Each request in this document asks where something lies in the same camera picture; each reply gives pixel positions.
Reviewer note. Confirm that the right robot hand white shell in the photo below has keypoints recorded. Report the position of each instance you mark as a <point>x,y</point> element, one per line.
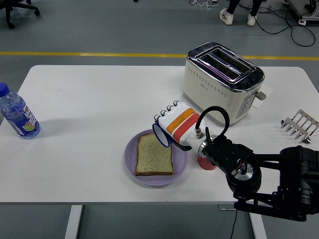
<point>182,124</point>

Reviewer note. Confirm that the blue cup white inside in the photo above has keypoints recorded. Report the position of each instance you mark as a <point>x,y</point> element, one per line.
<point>159,134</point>

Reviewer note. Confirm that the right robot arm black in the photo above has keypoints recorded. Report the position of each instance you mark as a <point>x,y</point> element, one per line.
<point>249,169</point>

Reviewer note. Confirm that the bread slice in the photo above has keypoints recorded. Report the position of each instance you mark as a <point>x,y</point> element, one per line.
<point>152,159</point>

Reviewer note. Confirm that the red cup white inside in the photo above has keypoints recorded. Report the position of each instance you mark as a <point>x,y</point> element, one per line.
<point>205,165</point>

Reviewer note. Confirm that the cream and chrome toaster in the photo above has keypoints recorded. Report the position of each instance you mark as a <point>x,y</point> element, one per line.
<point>211,87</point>

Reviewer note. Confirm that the purple plate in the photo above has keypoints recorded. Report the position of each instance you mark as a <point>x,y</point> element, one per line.
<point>130,161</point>

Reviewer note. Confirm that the white paper card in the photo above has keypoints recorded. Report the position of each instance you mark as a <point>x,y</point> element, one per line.
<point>268,89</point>

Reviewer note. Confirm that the grey table control box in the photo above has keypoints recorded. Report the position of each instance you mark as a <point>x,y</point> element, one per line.
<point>225,207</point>

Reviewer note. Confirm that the person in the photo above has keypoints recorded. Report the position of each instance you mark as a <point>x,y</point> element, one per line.
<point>226,17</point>

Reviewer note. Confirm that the metal toast rack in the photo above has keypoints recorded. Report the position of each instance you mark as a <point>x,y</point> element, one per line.
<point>301,124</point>

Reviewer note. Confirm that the white table leg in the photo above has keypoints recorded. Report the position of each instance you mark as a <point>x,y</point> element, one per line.
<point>259,227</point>
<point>73,221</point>

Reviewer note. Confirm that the water bottle blue cap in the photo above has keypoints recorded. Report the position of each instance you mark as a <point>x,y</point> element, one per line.
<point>18,114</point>

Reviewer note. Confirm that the black office chair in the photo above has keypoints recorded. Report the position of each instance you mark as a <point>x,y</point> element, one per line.
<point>10,7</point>

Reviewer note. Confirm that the metal equipment frame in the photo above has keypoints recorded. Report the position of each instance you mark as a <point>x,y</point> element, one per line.
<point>309,17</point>

